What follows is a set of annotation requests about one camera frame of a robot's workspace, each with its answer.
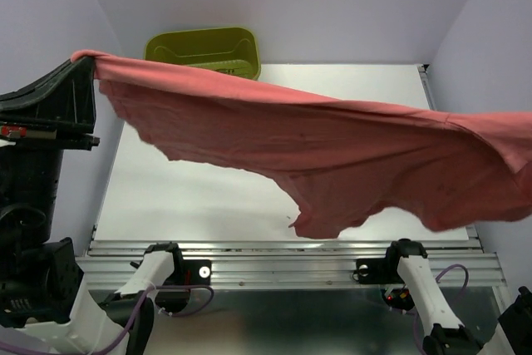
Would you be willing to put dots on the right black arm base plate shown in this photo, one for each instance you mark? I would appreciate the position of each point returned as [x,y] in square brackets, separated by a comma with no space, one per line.
[375,271]

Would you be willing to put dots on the red t shirt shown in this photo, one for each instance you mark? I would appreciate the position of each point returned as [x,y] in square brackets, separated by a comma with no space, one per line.
[340,161]

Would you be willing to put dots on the aluminium front rail frame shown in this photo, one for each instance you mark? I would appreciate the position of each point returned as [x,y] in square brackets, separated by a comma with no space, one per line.
[275,292]

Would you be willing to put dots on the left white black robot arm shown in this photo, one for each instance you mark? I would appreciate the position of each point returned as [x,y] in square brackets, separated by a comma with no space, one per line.
[44,293]

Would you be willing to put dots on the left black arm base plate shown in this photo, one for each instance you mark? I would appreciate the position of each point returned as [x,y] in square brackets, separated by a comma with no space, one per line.
[195,274]

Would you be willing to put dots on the olive green plastic bin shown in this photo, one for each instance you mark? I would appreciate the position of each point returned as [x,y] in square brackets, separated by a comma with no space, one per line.
[230,50]

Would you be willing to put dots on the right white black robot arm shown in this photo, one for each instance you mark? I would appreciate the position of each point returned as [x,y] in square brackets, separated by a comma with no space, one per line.
[444,332]

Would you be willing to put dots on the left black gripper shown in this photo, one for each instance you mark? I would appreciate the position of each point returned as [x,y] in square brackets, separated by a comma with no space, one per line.
[56,102]

